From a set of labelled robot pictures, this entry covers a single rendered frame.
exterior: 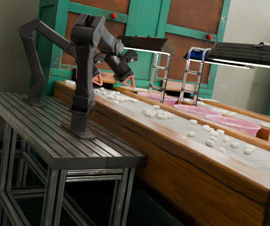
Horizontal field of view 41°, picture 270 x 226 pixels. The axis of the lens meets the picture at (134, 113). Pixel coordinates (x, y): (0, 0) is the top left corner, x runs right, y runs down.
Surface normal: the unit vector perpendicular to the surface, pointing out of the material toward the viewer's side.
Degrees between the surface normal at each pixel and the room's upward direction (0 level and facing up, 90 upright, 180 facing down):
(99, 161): 90
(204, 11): 90
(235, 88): 90
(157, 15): 90
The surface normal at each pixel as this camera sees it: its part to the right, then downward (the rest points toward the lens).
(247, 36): 0.52, 0.23
